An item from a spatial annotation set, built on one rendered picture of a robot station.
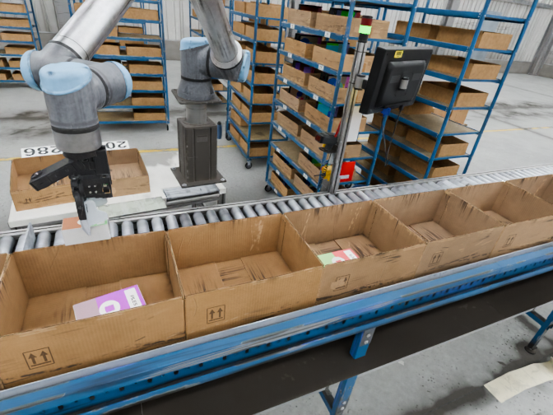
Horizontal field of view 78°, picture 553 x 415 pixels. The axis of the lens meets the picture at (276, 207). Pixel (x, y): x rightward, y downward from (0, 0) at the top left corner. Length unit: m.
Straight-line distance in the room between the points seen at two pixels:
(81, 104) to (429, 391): 2.02
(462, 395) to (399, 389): 0.34
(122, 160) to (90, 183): 1.38
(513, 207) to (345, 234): 0.89
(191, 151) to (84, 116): 1.15
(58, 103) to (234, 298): 0.58
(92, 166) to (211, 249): 0.48
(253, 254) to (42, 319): 0.64
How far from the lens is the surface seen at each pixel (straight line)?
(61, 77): 0.80
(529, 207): 1.94
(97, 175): 0.89
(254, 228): 1.18
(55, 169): 0.90
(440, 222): 1.70
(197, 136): 1.90
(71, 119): 0.82
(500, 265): 1.56
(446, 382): 2.29
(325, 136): 1.90
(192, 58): 1.81
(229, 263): 1.22
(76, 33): 1.05
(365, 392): 2.06
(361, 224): 1.43
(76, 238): 0.97
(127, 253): 1.13
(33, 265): 1.15
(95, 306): 1.04
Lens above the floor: 1.67
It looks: 31 degrees down
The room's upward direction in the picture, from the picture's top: 7 degrees clockwise
